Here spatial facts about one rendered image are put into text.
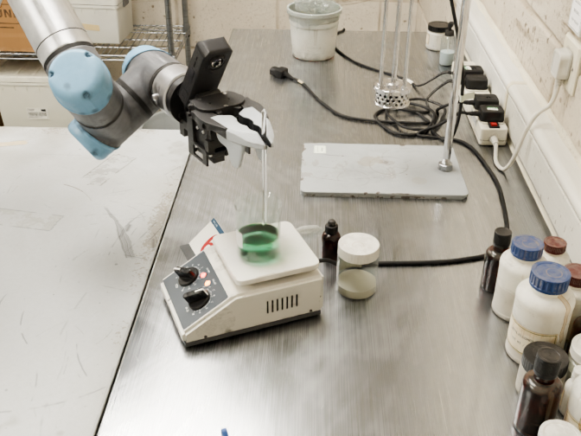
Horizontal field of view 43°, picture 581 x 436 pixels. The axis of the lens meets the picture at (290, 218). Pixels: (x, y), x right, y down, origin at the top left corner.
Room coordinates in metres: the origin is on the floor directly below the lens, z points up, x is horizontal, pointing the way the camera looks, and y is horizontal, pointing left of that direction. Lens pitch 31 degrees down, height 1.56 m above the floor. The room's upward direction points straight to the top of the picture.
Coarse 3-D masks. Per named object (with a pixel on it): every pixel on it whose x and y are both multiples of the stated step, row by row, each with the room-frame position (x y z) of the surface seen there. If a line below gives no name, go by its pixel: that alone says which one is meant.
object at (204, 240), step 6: (210, 222) 1.01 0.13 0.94; (204, 228) 1.00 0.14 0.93; (210, 228) 0.99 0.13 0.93; (198, 234) 1.00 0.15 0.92; (204, 234) 0.99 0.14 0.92; (210, 234) 0.98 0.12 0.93; (216, 234) 0.97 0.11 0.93; (198, 240) 0.99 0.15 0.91; (204, 240) 0.98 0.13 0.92; (210, 240) 0.97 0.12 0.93; (198, 246) 0.97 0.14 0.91; (204, 246) 0.97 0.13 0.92; (210, 246) 0.96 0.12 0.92; (198, 252) 0.96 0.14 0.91
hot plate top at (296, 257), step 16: (288, 224) 0.92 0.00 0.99; (224, 240) 0.87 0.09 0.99; (288, 240) 0.88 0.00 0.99; (224, 256) 0.84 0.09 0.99; (288, 256) 0.84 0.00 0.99; (304, 256) 0.84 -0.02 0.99; (240, 272) 0.80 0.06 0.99; (256, 272) 0.80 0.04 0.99; (272, 272) 0.80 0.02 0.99; (288, 272) 0.80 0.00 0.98
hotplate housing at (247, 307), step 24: (216, 264) 0.85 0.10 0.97; (240, 288) 0.79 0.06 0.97; (264, 288) 0.79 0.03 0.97; (288, 288) 0.80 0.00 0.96; (312, 288) 0.81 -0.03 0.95; (216, 312) 0.76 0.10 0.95; (240, 312) 0.77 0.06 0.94; (264, 312) 0.78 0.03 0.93; (288, 312) 0.80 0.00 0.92; (312, 312) 0.81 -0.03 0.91; (192, 336) 0.75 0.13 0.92; (216, 336) 0.76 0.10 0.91
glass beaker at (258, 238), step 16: (256, 192) 0.87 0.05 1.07; (272, 192) 0.87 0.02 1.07; (240, 208) 0.86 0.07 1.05; (256, 208) 0.87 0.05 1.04; (272, 208) 0.86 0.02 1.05; (240, 224) 0.82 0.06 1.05; (256, 224) 0.81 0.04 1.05; (272, 224) 0.82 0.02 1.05; (240, 240) 0.82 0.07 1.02; (256, 240) 0.81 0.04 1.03; (272, 240) 0.82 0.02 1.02; (240, 256) 0.82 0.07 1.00; (256, 256) 0.81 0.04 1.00; (272, 256) 0.82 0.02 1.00
